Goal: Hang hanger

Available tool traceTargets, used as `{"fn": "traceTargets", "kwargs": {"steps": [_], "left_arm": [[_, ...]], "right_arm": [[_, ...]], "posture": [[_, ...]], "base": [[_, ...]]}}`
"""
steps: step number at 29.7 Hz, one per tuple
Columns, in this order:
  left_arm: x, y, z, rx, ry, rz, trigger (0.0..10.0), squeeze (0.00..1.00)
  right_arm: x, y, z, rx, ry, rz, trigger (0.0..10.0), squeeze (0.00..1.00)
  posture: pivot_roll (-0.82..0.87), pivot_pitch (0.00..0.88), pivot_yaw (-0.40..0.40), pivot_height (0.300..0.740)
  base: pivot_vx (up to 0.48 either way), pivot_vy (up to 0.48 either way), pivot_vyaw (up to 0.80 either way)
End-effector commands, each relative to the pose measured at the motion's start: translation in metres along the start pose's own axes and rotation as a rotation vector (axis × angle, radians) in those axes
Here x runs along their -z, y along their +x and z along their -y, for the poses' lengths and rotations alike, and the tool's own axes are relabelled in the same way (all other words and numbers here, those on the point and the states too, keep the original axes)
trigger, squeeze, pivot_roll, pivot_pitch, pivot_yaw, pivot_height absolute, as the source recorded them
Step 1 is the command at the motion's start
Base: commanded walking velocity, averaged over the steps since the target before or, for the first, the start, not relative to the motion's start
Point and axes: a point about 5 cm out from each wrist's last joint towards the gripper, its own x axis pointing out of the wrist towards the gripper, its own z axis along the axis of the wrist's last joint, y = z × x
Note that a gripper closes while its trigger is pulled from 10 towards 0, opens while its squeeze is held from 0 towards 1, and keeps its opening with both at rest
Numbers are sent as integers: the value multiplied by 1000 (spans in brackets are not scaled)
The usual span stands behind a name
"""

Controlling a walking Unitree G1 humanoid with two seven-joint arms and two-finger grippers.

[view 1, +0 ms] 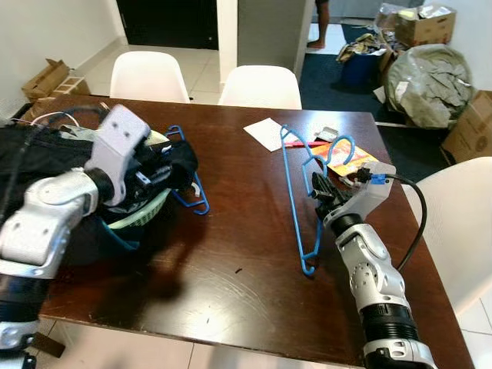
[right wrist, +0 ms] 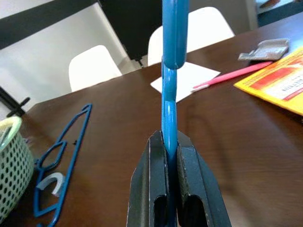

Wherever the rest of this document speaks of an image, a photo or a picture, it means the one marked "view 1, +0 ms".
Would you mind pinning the green plastic mesh basket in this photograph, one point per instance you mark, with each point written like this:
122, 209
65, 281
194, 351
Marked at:
142, 215

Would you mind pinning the pink pen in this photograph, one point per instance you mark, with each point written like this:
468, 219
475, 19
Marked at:
304, 143

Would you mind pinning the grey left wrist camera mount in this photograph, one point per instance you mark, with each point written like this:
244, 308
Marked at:
115, 142

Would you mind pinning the dark blue carpet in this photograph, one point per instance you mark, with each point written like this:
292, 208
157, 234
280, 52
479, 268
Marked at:
330, 96

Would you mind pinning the white paper sheet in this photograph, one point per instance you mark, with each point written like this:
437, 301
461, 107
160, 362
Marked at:
265, 134

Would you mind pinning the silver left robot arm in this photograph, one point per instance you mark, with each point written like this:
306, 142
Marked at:
42, 223

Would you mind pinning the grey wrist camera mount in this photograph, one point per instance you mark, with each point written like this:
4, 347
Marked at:
115, 142
369, 196

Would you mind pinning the small cardboard box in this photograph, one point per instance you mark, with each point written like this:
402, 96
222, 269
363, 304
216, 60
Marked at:
73, 86

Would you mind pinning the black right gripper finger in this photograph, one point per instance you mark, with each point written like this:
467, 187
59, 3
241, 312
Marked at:
320, 192
330, 184

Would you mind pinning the khaki plastic bag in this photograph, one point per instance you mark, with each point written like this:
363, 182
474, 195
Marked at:
430, 84

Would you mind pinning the white plastic chair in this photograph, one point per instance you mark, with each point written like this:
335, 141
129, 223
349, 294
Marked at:
261, 88
150, 77
453, 223

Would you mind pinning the open cardboard box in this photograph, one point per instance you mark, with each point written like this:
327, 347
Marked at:
46, 81

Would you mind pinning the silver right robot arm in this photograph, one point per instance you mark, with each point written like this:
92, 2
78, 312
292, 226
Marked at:
373, 269

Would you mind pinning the person bare leg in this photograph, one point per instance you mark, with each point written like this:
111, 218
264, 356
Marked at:
319, 23

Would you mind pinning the blue bin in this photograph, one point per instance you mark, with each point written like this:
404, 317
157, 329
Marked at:
361, 73

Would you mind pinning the yellow orange booklet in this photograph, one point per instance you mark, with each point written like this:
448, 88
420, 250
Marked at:
357, 161

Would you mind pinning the brown cardboard box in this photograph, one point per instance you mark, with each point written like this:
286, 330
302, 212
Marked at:
430, 31
469, 131

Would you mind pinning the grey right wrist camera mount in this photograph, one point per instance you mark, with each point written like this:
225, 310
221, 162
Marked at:
369, 196

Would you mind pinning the black shirt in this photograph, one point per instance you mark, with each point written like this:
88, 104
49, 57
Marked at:
46, 154

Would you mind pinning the silver foil packet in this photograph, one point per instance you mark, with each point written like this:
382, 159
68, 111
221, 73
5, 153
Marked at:
327, 133

